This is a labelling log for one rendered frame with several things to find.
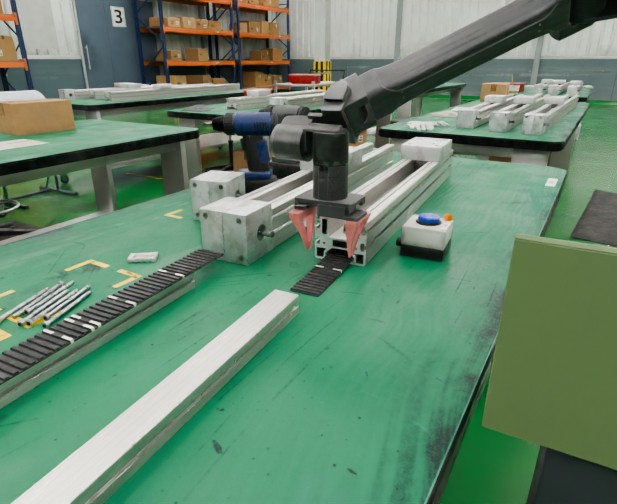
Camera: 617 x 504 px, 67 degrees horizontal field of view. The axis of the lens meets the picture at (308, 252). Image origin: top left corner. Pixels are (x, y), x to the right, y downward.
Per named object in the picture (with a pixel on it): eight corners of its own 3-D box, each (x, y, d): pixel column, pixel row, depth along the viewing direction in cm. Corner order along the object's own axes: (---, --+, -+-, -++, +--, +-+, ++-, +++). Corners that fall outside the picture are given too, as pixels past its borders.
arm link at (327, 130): (338, 127, 69) (355, 123, 73) (299, 124, 72) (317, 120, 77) (337, 174, 71) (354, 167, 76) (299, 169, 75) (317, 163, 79)
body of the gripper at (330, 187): (310, 198, 82) (310, 156, 80) (366, 205, 78) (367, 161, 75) (293, 208, 77) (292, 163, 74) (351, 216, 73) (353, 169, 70)
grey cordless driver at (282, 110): (300, 182, 142) (299, 107, 133) (249, 174, 151) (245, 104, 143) (313, 177, 148) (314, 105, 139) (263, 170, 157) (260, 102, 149)
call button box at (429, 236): (442, 262, 86) (446, 230, 83) (390, 253, 90) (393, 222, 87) (450, 248, 92) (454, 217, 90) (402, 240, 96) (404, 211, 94)
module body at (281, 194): (273, 249, 92) (271, 207, 89) (230, 241, 96) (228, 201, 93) (392, 170, 158) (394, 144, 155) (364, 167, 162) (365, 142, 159)
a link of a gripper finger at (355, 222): (331, 245, 84) (332, 194, 80) (370, 251, 81) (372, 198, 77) (315, 258, 78) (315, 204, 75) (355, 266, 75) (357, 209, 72)
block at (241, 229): (259, 268, 83) (257, 217, 80) (203, 256, 88) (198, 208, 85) (283, 251, 91) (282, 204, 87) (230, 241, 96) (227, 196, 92)
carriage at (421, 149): (438, 172, 129) (441, 147, 126) (399, 168, 133) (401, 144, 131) (449, 161, 142) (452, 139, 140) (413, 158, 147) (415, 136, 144)
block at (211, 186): (238, 224, 106) (235, 182, 102) (193, 219, 109) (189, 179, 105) (255, 211, 115) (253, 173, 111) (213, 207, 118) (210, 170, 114)
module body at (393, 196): (365, 266, 84) (367, 221, 81) (314, 257, 88) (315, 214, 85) (450, 175, 150) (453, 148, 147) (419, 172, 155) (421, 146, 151)
